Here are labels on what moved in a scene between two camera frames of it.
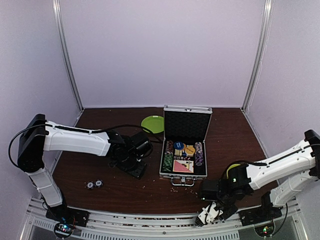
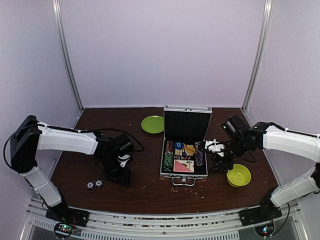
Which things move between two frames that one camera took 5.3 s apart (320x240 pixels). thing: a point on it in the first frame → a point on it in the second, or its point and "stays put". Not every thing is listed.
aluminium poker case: [183, 157] stays put
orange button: [190, 150] stays put
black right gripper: [233, 210] → [221, 163]
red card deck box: [183, 166] stays put
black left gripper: [138, 173] → [121, 178]
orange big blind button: [178, 152] stays put
